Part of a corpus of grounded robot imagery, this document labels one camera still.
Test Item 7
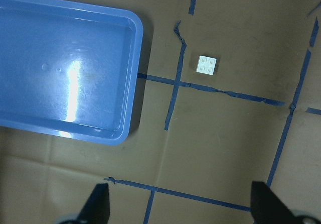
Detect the blue plastic tray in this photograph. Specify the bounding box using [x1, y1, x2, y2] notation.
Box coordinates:
[1, 0, 143, 146]

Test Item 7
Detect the white block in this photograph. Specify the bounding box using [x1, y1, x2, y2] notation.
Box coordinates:
[196, 55, 217, 75]

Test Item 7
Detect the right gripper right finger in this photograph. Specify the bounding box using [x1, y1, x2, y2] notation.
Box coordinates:
[250, 181, 308, 224]

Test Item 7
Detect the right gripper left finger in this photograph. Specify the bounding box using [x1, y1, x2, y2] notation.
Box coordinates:
[75, 183, 110, 223]

